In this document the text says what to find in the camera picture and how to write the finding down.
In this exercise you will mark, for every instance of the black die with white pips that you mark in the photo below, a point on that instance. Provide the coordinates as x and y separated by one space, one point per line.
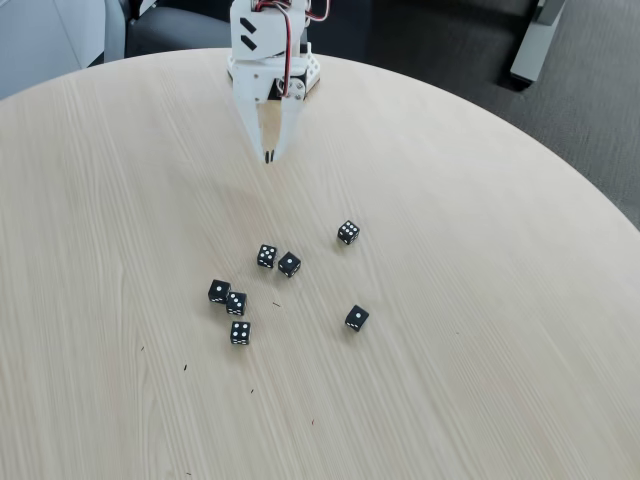
348 232
289 264
267 255
240 333
219 291
236 303
356 318

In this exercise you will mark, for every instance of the dark grey chair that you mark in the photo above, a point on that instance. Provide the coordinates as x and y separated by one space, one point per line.
175 32

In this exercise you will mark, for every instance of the white cabinet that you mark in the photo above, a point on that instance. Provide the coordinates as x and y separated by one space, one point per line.
45 40

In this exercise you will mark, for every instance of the grey desk leg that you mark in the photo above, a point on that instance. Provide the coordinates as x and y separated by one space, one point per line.
535 40

